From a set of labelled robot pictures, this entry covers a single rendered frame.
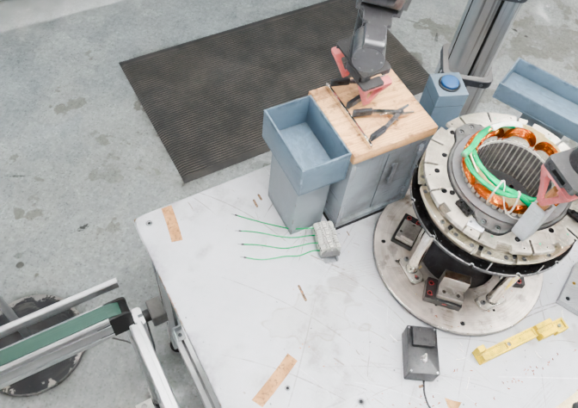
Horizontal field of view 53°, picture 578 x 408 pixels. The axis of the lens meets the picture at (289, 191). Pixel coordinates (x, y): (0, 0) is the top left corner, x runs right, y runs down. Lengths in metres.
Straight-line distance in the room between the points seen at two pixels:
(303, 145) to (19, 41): 2.04
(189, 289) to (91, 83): 1.65
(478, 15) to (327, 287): 0.71
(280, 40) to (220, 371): 2.01
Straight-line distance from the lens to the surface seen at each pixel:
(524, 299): 1.40
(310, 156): 1.22
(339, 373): 1.23
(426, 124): 1.23
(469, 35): 1.50
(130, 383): 2.05
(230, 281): 1.29
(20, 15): 3.20
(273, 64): 2.81
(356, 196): 1.30
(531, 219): 1.05
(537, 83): 1.47
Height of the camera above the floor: 1.94
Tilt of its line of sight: 55 degrees down
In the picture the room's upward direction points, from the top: 9 degrees clockwise
